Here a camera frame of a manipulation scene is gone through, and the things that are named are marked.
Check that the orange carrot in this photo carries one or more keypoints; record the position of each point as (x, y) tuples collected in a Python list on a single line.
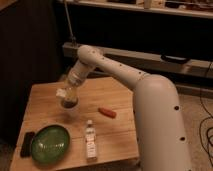
[(107, 112)]

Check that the green glass bowl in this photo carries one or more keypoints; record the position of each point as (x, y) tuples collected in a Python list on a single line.
[(50, 144)]

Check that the clear plastic bottle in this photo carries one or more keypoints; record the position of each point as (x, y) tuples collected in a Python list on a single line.
[(90, 140)]

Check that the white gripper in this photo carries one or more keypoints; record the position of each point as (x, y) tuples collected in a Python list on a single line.
[(74, 80)]

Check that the wooden shelf unit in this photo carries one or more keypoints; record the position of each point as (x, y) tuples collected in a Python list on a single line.
[(138, 37)]

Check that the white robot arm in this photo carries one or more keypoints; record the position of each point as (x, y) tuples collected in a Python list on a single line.
[(161, 136)]

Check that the metal pole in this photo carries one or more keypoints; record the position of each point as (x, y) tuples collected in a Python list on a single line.
[(72, 37)]

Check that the black object on shelf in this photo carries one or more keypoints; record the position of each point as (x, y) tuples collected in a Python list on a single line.
[(176, 60)]

